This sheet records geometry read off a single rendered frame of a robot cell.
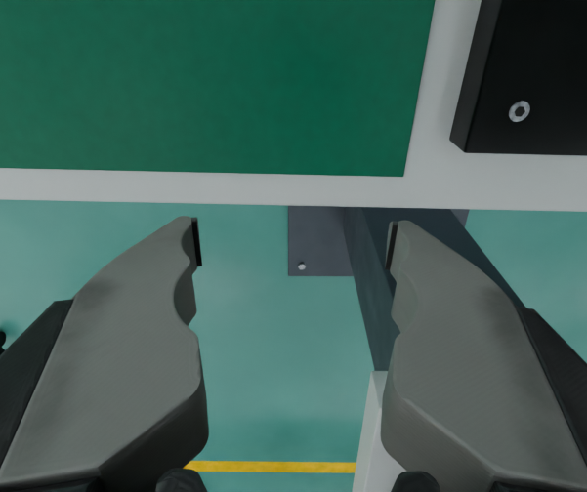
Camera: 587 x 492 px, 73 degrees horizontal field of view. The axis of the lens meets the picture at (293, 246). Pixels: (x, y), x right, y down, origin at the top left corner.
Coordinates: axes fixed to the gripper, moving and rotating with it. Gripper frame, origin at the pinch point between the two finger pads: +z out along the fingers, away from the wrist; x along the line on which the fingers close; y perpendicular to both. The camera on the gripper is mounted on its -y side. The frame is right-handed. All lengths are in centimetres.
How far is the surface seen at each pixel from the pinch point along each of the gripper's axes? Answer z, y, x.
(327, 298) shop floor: 84, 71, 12
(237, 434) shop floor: 84, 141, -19
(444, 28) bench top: 9.5, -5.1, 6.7
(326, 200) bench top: 9.5, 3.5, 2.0
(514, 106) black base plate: 7.2, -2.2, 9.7
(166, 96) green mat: 9.3, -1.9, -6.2
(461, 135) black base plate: 8.0, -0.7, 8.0
